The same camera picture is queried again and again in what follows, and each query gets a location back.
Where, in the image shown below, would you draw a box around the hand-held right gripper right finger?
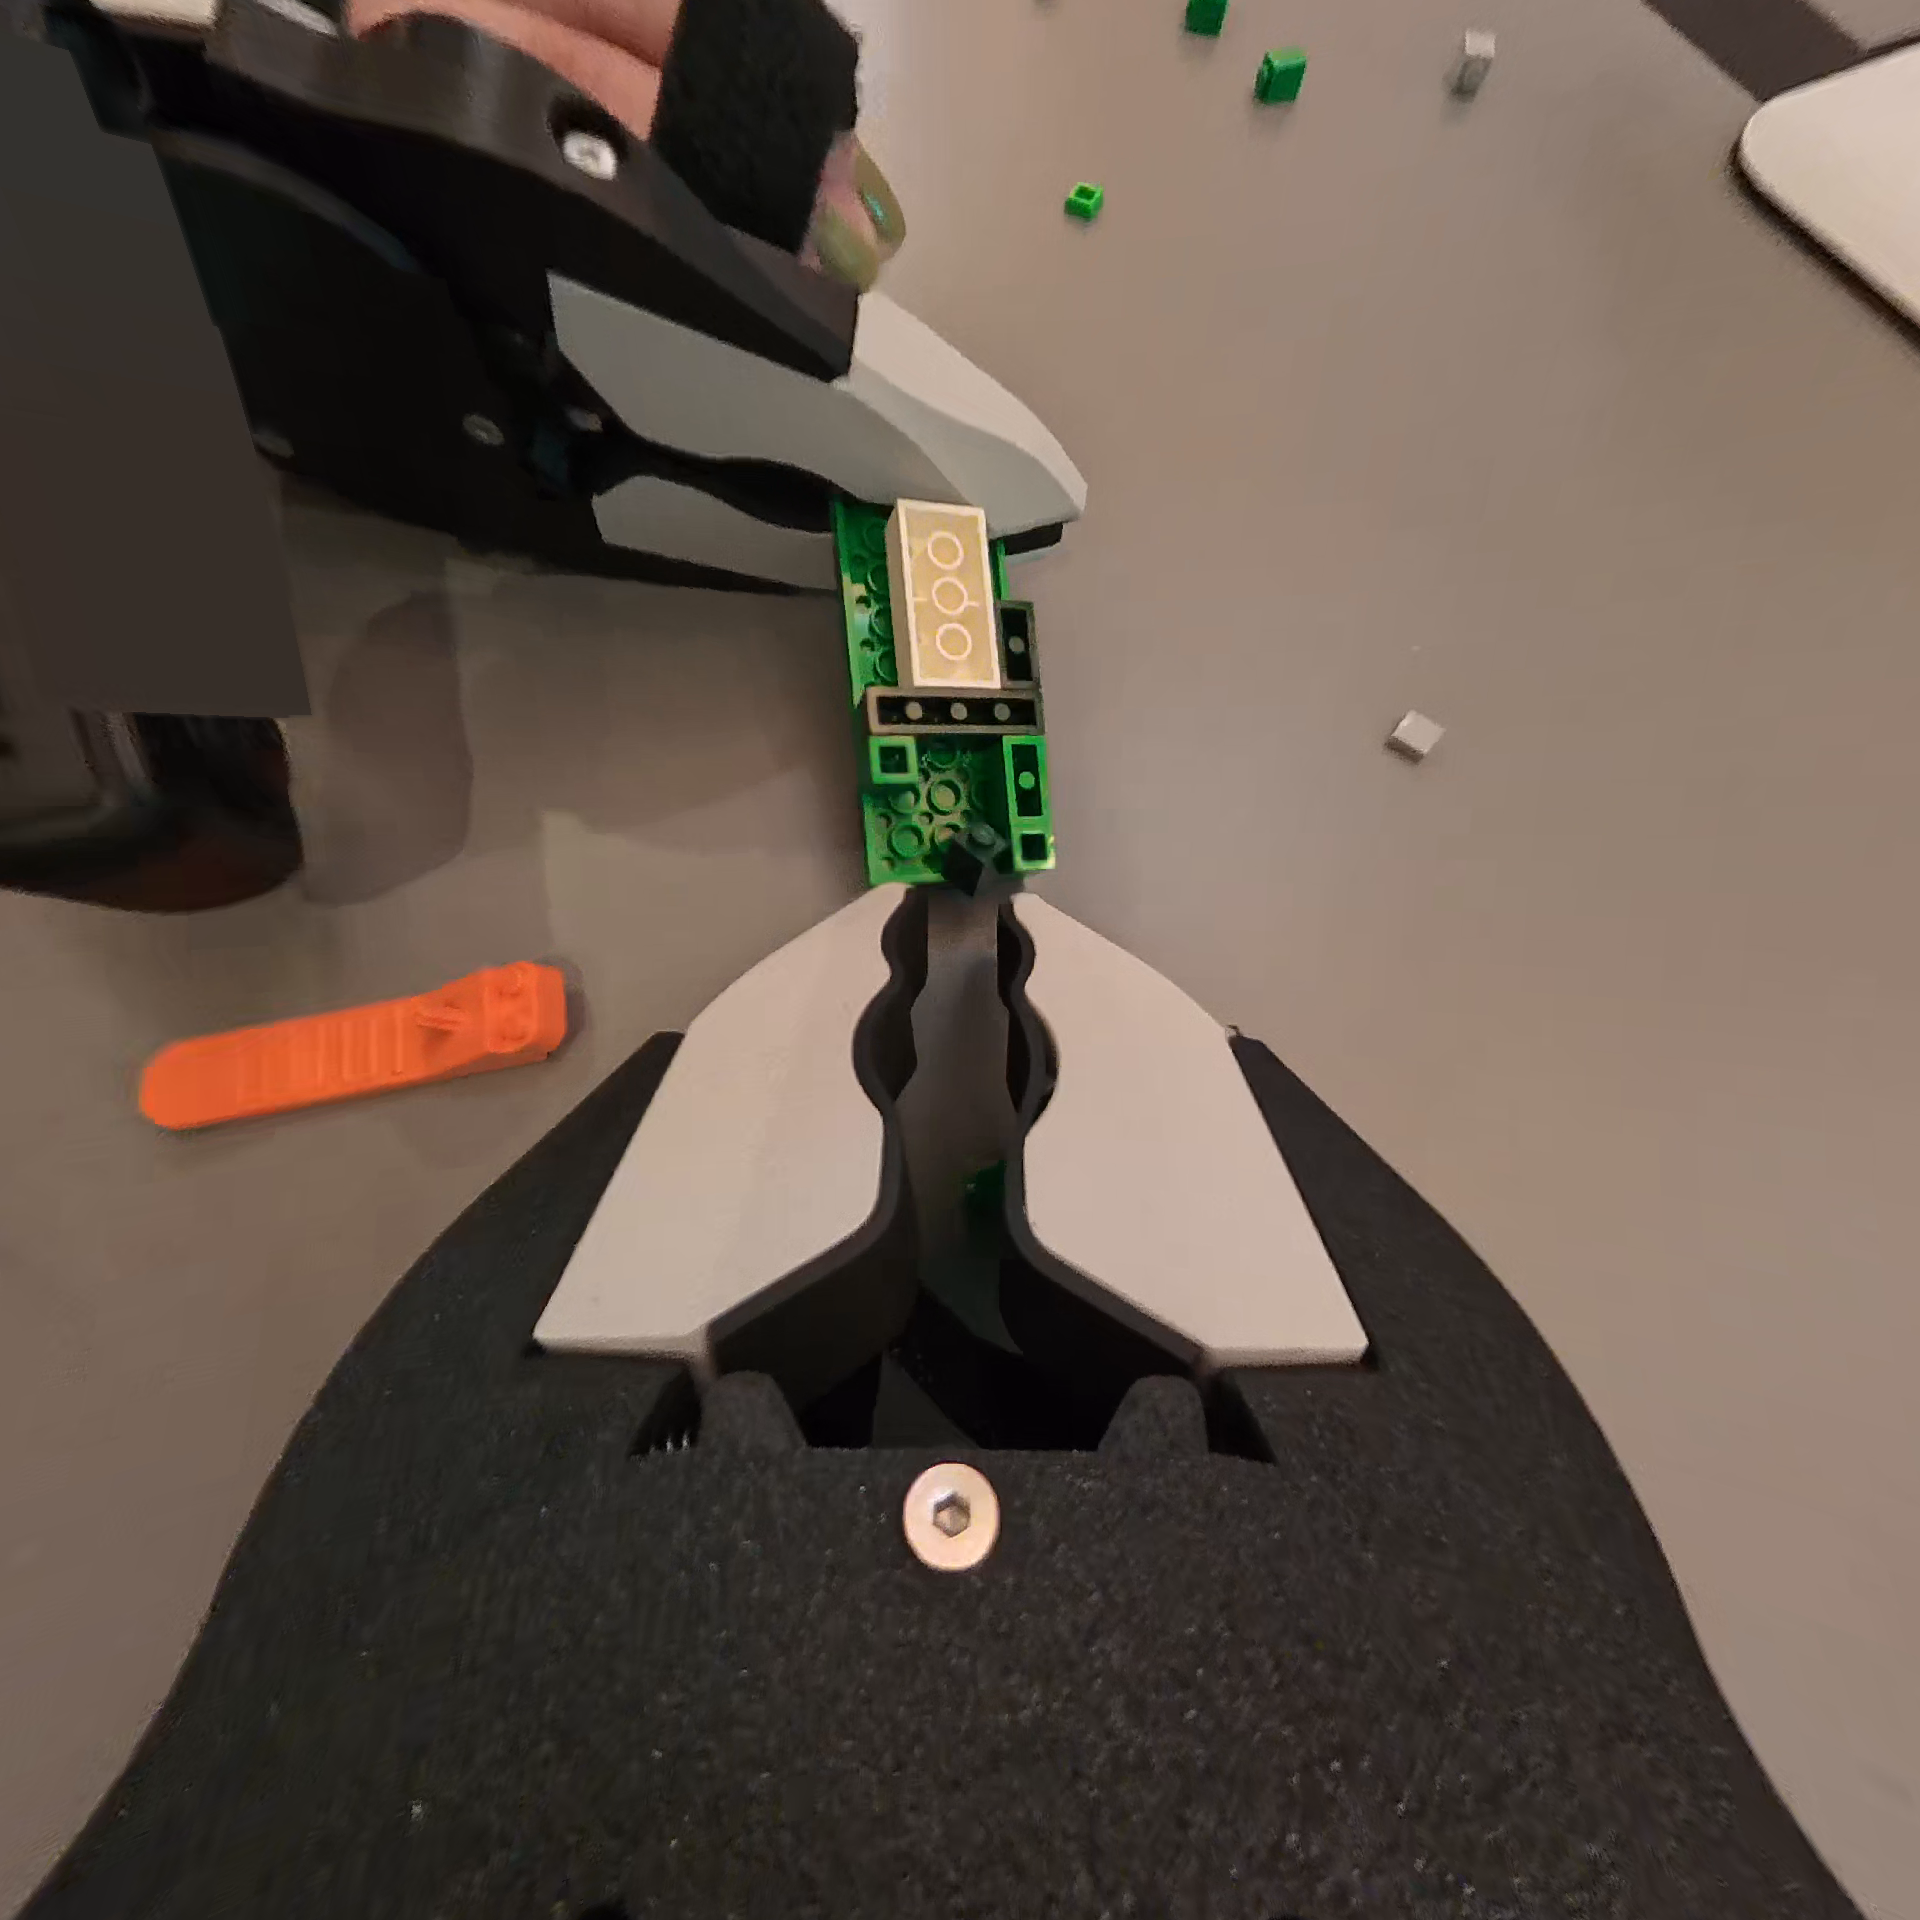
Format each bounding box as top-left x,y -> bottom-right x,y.
993,891 -> 1374,1373

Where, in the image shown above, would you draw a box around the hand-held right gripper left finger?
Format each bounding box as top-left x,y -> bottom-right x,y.
528,883 -> 923,1362

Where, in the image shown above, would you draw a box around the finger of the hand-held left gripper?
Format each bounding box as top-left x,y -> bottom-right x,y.
547,274 -> 1088,543
590,457 -> 860,596

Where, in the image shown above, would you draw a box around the green brick assembly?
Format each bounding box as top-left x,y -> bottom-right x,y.
832,494 -> 1062,890

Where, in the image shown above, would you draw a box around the person's left hand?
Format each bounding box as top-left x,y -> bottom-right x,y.
348,0 -> 912,291

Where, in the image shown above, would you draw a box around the black flat panel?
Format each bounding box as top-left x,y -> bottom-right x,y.
0,30 -> 311,718

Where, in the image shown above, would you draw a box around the orange brick separator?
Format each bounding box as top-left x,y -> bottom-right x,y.
135,957 -> 574,1131

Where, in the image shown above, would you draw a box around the black round foot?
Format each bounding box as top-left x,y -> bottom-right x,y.
0,711 -> 304,913

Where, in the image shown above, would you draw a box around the white rounded base plate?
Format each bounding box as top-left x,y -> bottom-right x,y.
1736,36 -> 1920,326

